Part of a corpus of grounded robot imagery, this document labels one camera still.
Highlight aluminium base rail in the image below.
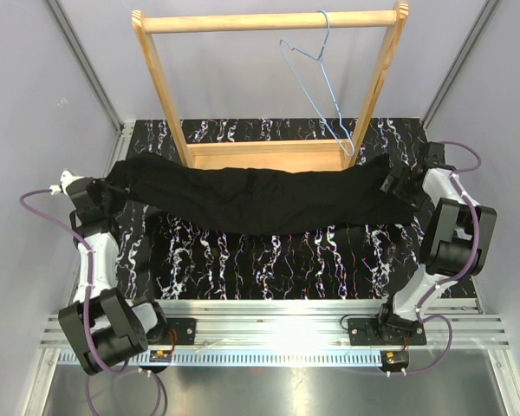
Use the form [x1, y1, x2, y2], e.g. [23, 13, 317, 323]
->
[38, 301, 511, 350]

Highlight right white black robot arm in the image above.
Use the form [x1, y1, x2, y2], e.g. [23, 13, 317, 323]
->
[374, 141, 497, 344]

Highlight black trousers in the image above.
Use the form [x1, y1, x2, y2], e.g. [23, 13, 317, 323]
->
[105, 153, 414, 236]

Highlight left aluminium frame post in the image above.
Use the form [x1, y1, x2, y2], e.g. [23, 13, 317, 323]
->
[43, 0, 125, 135]

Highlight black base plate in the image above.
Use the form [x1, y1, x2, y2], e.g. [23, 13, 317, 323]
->
[147, 317, 197, 346]
[347, 318, 427, 347]

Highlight light blue wire hanger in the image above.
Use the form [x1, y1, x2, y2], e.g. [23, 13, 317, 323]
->
[278, 10, 356, 157]

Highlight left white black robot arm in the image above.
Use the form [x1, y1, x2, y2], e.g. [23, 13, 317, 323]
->
[59, 171, 169, 375]

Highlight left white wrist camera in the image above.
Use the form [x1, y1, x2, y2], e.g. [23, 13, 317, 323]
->
[49, 170, 84, 196]

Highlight slotted grey cable duct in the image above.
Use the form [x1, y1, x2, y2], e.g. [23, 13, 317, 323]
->
[58, 349, 411, 367]

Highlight aluminium frame post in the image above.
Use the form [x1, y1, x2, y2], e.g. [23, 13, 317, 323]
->
[421, 0, 502, 129]
[43, 0, 125, 135]

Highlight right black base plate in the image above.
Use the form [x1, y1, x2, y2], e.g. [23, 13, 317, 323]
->
[347, 318, 427, 347]

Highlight right aluminium frame post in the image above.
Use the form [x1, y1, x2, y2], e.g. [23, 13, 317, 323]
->
[421, 0, 502, 129]

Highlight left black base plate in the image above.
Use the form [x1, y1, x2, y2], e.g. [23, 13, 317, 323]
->
[147, 317, 197, 346]

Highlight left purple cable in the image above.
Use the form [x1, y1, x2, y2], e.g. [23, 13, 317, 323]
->
[19, 188, 170, 416]

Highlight wooden clothes rack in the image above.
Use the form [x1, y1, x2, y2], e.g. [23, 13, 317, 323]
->
[131, 1, 409, 172]

